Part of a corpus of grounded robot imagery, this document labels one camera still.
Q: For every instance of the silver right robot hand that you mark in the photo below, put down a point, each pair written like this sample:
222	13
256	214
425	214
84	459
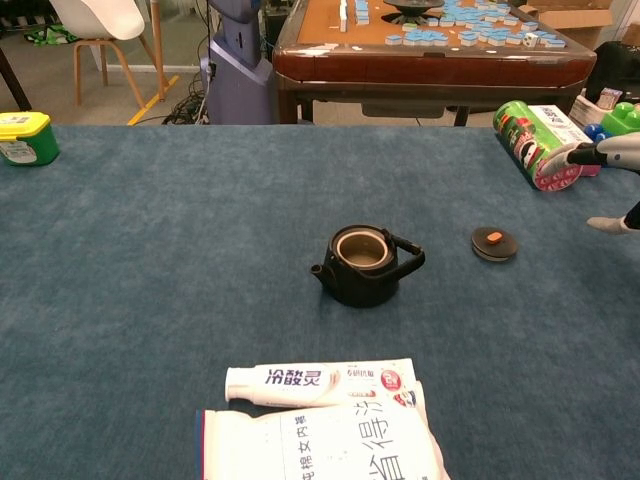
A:
620	152

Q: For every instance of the black lid with orange knob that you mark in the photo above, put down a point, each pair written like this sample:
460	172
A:
482	247

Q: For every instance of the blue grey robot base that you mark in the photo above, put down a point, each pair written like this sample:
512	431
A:
235	85

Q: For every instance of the green container with yellow lid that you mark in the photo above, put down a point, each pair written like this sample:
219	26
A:
35	145

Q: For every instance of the green building block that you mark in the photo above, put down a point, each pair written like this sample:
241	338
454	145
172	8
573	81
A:
625	120

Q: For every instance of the stack of papers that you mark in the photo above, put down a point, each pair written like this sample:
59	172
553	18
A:
582	110

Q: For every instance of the colourful small packet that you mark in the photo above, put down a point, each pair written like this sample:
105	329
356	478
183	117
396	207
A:
610	96

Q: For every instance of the white toothpaste box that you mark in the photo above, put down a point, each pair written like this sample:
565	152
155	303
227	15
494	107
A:
555	120

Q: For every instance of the black bag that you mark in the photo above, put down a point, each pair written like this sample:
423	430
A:
615	65

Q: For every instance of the green chips can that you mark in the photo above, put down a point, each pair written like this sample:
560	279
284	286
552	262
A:
520	135

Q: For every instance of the blue mahjong tile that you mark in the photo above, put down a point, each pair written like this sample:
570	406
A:
556	42
394	40

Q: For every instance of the brown cardboard box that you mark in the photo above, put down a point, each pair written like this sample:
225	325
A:
570	20

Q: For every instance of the white mahjong tile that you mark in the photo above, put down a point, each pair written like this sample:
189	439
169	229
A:
531	41

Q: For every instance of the brown mahjong table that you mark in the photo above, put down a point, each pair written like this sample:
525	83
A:
425	70

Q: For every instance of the black round table centrepiece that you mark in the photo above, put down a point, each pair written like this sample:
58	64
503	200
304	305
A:
412	4

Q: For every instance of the upright white mahjong tiles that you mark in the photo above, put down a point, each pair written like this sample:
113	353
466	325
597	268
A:
343	17

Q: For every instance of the white toothpaste tube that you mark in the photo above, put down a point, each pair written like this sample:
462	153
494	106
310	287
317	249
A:
300	385

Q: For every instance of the white printed pouch bag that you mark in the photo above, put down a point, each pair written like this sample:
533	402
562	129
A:
325	445

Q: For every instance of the blue table mat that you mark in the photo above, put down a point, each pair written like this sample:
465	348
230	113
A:
200	250

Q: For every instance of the wooden pole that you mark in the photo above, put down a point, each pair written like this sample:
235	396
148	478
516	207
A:
157	50

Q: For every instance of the white chair with wooden legs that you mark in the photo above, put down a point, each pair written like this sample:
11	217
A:
95	17

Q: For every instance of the green bag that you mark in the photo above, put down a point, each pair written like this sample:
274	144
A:
50	35

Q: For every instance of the black slanted furniture leg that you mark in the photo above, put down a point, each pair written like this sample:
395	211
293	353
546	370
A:
14	80

